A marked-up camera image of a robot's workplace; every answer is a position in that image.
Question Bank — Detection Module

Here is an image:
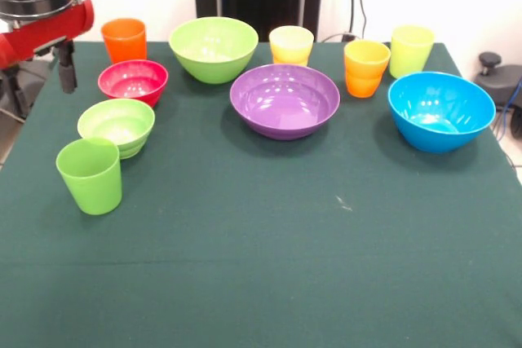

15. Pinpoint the purple bowl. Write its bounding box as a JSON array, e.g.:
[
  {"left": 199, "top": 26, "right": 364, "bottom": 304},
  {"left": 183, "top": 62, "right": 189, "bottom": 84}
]
[{"left": 228, "top": 64, "right": 342, "bottom": 141}]

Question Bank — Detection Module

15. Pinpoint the small green bowl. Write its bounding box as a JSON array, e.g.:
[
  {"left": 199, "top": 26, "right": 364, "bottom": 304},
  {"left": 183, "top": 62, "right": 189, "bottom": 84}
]
[{"left": 77, "top": 98, "right": 157, "bottom": 161}]

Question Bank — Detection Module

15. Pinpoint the red-orange cup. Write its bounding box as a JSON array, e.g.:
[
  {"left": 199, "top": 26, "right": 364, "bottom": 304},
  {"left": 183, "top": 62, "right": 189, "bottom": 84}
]
[{"left": 100, "top": 17, "right": 148, "bottom": 64}]

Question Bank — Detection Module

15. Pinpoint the pink bowl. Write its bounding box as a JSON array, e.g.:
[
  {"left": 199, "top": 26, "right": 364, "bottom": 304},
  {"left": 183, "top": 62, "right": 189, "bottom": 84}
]
[{"left": 97, "top": 59, "right": 170, "bottom": 108}]

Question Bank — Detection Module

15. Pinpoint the green cup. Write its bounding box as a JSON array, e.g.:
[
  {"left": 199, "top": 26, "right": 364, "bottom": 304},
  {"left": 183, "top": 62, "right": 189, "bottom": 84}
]
[{"left": 55, "top": 138, "right": 123, "bottom": 216}]

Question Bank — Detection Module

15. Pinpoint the black caster base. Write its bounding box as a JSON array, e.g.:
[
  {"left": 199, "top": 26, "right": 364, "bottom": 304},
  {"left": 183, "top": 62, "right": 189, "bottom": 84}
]
[{"left": 474, "top": 51, "right": 522, "bottom": 99}]

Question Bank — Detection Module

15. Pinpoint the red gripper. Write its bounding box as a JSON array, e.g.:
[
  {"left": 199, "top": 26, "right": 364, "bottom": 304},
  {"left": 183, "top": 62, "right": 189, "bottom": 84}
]
[{"left": 0, "top": 0, "right": 95, "bottom": 119}]

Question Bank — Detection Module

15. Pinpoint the blue cable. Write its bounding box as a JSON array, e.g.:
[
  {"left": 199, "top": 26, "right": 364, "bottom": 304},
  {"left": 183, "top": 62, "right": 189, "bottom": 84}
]
[{"left": 493, "top": 78, "right": 522, "bottom": 142}]

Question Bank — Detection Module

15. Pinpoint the dark green table cloth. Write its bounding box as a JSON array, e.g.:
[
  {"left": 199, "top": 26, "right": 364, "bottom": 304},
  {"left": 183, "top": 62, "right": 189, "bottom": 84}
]
[{"left": 0, "top": 41, "right": 522, "bottom": 348}]

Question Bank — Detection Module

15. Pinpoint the blue bowl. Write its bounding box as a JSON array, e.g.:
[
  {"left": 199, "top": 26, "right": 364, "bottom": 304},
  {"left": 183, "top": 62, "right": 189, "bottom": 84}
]
[{"left": 387, "top": 71, "right": 497, "bottom": 155}]

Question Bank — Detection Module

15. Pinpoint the lime yellow cup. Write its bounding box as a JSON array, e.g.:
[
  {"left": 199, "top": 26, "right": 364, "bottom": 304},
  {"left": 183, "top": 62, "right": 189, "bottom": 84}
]
[{"left": 389, "top": 24, "right": 436, "bottom": 80}]

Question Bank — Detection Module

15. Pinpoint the grey caster base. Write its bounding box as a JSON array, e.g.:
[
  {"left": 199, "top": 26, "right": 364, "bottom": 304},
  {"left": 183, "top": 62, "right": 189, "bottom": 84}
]
[{"left": 0, "top": 59, "right": 53, "bottom": 121}]

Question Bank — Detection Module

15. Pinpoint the orange cup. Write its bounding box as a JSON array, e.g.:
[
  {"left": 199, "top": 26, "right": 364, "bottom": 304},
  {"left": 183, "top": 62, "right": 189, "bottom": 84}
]
[{"left": 343, "top": 39, "right": 392, "bottom": 99}]

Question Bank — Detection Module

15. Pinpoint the large green bowl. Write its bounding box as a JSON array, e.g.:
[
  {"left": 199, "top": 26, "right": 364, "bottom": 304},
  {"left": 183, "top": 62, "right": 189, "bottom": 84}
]
[{"left": 168, "top": 16, "right": 259, "bottom": 85}]

